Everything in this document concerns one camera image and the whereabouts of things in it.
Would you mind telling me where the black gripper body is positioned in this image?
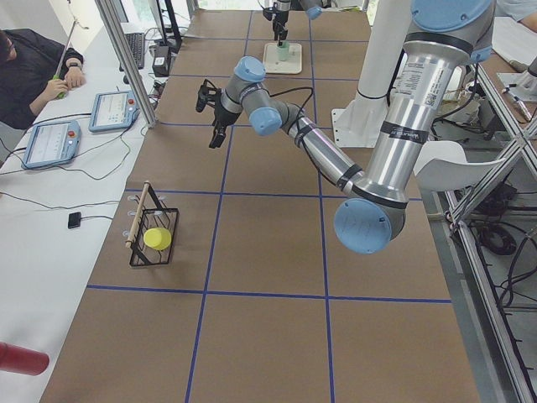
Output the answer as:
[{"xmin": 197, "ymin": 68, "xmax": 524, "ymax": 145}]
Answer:
[
  {"xmin": 272, "ymin": 10, "xmax": 289, "ymax": 35},
  {"xmin": 213, "ymin": 89, "xmax": 242, "ymax": 128}
]

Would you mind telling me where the pale green cup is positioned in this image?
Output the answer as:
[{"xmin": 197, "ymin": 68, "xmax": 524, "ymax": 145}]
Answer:
[{"xmin": 276, "ymin": 40, "xmax": 289, "ymax": 62}]

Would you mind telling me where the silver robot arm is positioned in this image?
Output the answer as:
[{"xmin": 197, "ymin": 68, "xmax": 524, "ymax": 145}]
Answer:
[
  {"xmin": 263, "ymin": 0, "xmax": 323, "ymax": 46},
  {"xmin": 196, "ymin": 1, "xmax": 495, "ymax": 254}
]

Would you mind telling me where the cream rabbit tray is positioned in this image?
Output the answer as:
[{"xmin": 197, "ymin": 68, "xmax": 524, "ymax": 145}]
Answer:
[{"xmin": 263, "ymin": 42, "xmax": 302, "ymax": 75}]

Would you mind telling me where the yellow cup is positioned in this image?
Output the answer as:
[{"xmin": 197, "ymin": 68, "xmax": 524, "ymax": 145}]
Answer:
[{"xmin": 143, "ymin": 227, "xmax": 172, "ymax": 251}]

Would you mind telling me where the black box with label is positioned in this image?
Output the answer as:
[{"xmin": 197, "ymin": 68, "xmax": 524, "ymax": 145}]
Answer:
[{"xmin": 152, "ymin": 46, "xmax": 171, "ymax": 77}]

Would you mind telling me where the far teach pendant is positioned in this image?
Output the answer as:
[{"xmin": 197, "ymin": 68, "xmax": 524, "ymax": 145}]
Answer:
[{"xmin": 88, "ymin": 91, "xmax": 139, "ymax": 133}]

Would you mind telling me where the teach pendant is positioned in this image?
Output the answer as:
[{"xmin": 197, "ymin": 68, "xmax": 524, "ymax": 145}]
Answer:
[
  {"xmin": 88, "ymin": 91, "xmax": 139, "ymax": 133},
  {"xmin": 21, "ymin": 120, "xmax": 81, "ymax": 170}
]

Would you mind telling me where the black keyboard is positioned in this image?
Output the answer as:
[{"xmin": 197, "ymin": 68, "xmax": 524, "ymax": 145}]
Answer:
[{"xmin": 124, "ymin": 33, "xmax": 145, "ymax": 70}]

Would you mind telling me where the small black puck device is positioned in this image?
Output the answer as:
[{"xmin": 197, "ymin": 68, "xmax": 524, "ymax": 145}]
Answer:
[{"xmin": 67, "ymin": 212, "xmax": 82, "ymax": 229}]

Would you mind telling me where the near teach pendant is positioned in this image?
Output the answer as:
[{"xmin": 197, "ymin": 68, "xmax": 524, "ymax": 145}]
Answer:
[{"xmin": 21, "ymin": 120, "xmax": 81, "ymax": 170}]

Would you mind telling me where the seated person in black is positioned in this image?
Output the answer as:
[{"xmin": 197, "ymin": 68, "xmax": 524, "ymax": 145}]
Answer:
[{"xmin": 1, "ymin": 29, "xmax": 86, "ymax": 129}]

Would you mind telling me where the white chair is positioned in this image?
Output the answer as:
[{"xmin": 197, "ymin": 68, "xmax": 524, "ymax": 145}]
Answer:
[{"xmin": 414, "ymin": 140, "xmax": 506, "ymax": 191}]

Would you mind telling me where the red bottle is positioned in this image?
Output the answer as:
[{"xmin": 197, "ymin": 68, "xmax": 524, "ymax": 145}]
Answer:
[{"xmin": 1, "ymin": 342, "xmax": 50, "ymax": 376}]

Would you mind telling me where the black wire cup rack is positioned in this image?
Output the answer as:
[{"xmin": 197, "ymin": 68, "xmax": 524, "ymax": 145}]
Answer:
[{"xmin": 125, "ymin": 181, "xmax": 180, "ymax": 269}]

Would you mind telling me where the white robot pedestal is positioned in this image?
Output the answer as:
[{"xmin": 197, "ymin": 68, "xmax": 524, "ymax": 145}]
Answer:
[{"xmin": 331, "ymin": 0, "xmax": 411, "ymax": 148}]

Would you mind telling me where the aluminium frame post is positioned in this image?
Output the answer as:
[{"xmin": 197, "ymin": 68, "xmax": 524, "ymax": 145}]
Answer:
[{"xmin": 95, "ymin": 0, "xmax": 157, "ymax": 128}]

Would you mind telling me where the aluminium frame shelving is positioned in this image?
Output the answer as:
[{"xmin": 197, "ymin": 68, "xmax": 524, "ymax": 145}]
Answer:
[{"xmin": 433, "ymin": 56, "xmax": 536, "ymax": 402}]

